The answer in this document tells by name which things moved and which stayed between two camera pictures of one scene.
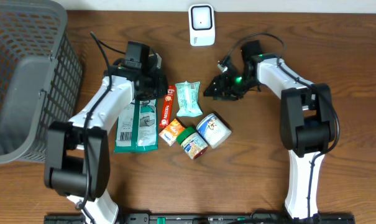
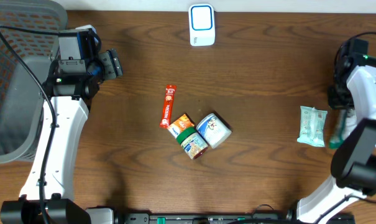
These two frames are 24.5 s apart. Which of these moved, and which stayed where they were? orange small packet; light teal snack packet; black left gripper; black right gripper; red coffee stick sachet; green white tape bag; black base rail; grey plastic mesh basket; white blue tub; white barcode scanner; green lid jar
Moved: black right gripper; black left gripper; green white tape bag; orange small packet; light teal snack packet
Stayed: grey plastic mesh basket; red coffee stick sachet; black base rail; white barcode scanner; white blue tub; green lid jar
